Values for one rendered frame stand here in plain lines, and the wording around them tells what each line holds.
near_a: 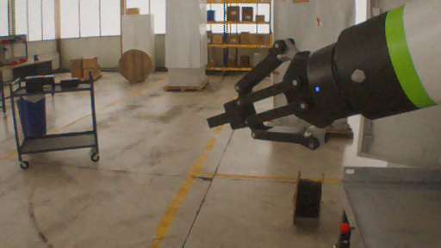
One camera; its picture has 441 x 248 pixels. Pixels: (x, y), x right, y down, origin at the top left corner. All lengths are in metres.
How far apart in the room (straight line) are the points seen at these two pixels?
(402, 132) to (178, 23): 7.04
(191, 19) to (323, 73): 7.87
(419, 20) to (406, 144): 1.40
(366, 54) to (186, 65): 7.94
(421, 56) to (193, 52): 7.96
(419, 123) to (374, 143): 0.23
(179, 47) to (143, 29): 3.82
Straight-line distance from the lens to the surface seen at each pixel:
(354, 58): 0.31
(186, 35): 8.20
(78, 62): 10.90
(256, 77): 0.43
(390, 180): 1.42
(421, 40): 0.29
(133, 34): 12.03
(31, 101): 5.27
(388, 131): 1.67
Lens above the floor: 1.39
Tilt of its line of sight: 14 degrees down
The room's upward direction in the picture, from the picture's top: straight up
